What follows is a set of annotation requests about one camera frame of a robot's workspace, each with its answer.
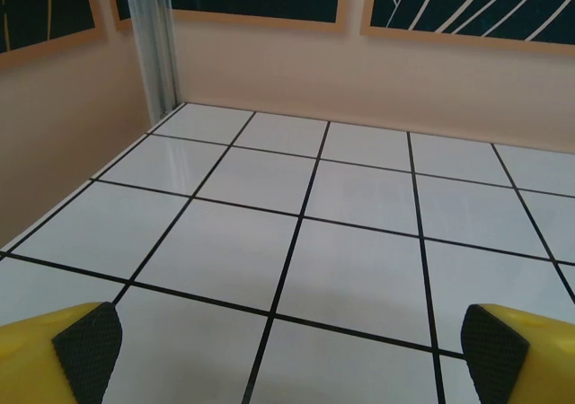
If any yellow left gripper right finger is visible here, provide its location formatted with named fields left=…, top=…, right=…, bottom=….
left=461, top=303, right=575, bottom=404

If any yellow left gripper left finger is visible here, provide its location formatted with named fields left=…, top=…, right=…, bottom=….
left=0, top=301, right=123, bottom=404

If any dark panel with gold oval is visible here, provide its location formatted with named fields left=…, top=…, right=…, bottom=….
left=109, top=0, right=348, bottom=35

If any aluminium corner post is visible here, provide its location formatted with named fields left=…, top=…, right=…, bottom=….
left=121, top=0, right=181, bottom=125

